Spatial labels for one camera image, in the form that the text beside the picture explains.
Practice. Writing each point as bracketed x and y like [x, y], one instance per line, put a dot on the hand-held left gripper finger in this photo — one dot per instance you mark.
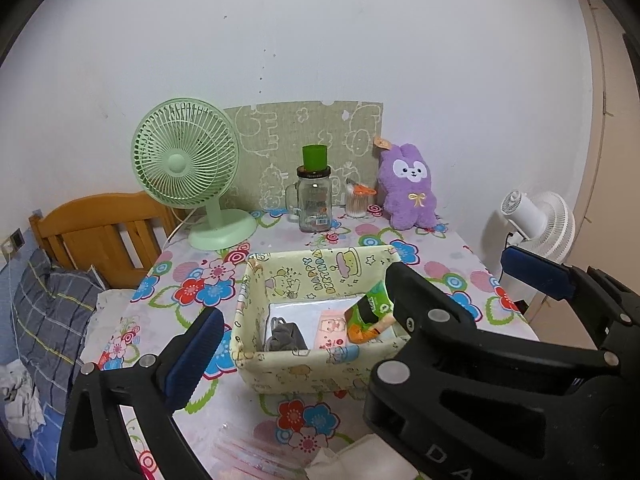
[192, 355]

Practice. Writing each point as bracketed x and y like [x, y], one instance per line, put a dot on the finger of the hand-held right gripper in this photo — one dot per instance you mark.
[535, 271]
[425, 320]

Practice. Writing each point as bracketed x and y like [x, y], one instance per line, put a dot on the green and white packet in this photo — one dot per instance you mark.
[370, 310]

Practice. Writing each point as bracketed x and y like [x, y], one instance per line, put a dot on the pink tissue packet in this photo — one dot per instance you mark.
[332, 330]

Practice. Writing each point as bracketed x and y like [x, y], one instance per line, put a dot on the dark grey cloth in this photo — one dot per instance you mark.
[285, 335]

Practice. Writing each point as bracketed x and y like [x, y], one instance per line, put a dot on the yellow-green printed storage box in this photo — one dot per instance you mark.
[300, 370]

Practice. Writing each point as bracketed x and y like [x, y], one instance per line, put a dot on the clear plastic roll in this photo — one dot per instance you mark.
[260, 457]

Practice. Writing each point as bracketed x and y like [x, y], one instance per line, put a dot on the white soft pack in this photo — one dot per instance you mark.
[360, 460]

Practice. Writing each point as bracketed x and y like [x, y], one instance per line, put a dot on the white standing fan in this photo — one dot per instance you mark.
[555, 230]

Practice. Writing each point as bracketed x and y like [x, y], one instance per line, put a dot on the floral tablecloth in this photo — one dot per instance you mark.
[200, 285]

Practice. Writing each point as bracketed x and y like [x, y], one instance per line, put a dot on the purple plush bunny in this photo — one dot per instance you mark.
[410, 200]

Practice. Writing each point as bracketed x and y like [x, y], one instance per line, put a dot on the cotton swab jar orange lid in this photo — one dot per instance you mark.
[356, 205]

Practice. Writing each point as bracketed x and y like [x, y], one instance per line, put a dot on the beige door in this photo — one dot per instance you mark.
[615, 160]

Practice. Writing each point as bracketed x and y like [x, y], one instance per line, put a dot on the grey plaid pillow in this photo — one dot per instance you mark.
[50, 320]

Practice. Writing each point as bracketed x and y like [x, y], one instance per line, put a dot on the glass jar with green lid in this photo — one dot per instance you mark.
[315, 205]

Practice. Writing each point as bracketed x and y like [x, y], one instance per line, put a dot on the wooden bed headboard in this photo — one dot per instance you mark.
[100, 215]

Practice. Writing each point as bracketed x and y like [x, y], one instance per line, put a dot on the white crumpled cloth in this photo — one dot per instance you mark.
[22, 400]

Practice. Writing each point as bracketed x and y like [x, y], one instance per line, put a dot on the green desk fan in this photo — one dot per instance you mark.
[180, 160]

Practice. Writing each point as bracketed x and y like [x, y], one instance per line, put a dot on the green printed board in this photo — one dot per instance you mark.
[280, 130]

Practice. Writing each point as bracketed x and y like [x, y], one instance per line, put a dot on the wall socket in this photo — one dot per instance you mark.
[15, 239]

